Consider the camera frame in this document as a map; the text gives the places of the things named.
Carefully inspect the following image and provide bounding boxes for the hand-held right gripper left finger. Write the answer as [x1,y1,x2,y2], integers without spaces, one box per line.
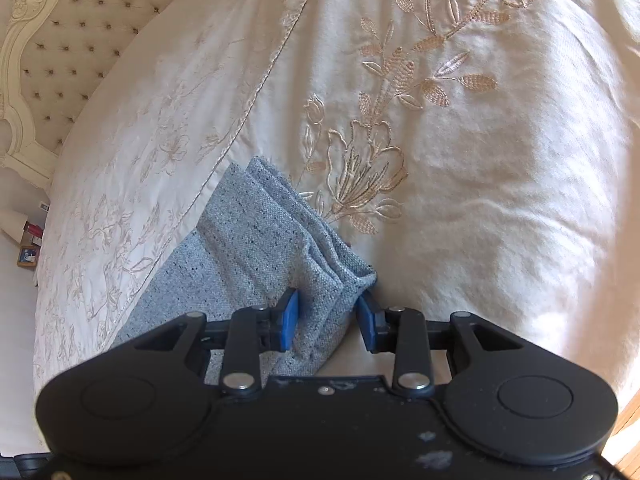
[131,287,301,395]

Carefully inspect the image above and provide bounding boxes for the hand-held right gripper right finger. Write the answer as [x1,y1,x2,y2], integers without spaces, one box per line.
[356,291,526,395]

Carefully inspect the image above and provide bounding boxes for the light blue speckled pants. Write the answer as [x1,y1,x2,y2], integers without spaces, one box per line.
[112,156,379,377]

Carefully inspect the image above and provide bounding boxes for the cream embroidered bedspread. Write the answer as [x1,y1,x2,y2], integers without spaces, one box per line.
[32,0,640,411]

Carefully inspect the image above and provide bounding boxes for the white table lamp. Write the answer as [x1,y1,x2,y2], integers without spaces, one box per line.
[0,209,28,240]

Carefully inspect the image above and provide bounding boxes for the cream tufted headboard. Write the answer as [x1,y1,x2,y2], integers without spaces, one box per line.
[0,0,222,182]

